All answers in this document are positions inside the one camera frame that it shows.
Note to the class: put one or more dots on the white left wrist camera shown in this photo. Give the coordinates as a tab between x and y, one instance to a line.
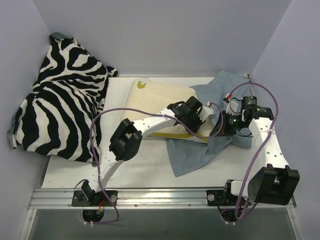
208	112

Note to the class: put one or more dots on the cream pillow with yellow edge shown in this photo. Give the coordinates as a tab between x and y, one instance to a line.
152	97

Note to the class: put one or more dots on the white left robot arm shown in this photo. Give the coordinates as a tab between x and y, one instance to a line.
126	140

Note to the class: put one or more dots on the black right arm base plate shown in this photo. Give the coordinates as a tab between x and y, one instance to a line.
219	198

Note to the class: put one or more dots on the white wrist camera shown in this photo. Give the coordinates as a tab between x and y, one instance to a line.
233	105
208	112

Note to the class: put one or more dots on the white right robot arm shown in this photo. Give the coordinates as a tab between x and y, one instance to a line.
276	181

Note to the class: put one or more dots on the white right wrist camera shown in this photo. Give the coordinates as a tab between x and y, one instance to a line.
233	105

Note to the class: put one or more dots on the aluminium extrusion rail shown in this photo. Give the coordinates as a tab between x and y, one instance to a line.
127	198

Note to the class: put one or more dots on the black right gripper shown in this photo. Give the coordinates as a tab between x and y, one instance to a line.
222	126

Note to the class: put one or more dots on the zebra print cushion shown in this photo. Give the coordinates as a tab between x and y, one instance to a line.
59	116

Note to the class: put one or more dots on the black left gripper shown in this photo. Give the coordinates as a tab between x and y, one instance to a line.
194	122

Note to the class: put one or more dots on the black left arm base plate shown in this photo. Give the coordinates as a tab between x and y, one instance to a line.
98	199

